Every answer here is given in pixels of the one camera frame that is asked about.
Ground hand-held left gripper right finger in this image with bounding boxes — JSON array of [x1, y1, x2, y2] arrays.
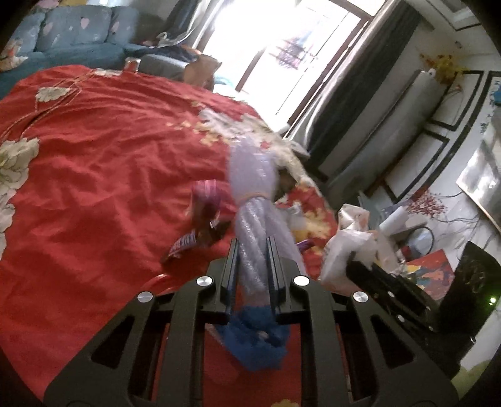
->
[[266, 236, 458, 407]]

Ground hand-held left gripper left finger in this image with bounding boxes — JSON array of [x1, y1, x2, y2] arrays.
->
[[43, 238, 240, 407]]

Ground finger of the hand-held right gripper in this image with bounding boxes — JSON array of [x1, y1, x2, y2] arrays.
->
[[345, 257, 397, 291]]

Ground white plastic bag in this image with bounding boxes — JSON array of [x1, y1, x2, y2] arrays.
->
[[319, 203, 392, 293]]

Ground clear bubble wrap bag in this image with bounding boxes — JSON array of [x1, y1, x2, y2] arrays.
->
[[211, 145, 304, 372]]

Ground colourful picture board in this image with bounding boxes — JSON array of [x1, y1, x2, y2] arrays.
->
[[406, 250, 455, 291]]

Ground white paper roll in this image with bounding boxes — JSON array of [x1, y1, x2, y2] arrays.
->
[[377, 207, 416, 236]]

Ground pink snack wrapper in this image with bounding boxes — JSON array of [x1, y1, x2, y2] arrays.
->
[[191, 179, 225, 228]]

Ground white standing air conditioner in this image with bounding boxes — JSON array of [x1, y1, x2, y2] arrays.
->
[[317, 70, 437, 178]]

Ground red floral blanket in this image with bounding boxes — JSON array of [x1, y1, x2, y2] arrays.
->
[[0, 64, 341, 407]]

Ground dark curtain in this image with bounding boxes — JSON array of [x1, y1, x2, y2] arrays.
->
[[309, 0, 421, 157]]

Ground brown paper bag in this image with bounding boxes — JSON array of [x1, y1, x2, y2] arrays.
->
[[184, 54, 222, 86]]

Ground yellow artificial flowers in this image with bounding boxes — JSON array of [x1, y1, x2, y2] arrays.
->
[[421, 52, 472, 84]]

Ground large bright window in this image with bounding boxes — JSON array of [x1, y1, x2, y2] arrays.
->
[[201, 0, 372, 122]]

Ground grey sheer curtain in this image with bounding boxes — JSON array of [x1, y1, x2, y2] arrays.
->
[[168, 0, 222, 53]]

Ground blue floral sofa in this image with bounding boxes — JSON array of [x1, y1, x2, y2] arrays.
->
[[0, 0, 189, 98]]

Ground round black frame ornament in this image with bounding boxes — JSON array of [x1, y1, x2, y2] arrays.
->
[[405, 226, 436, 256]]

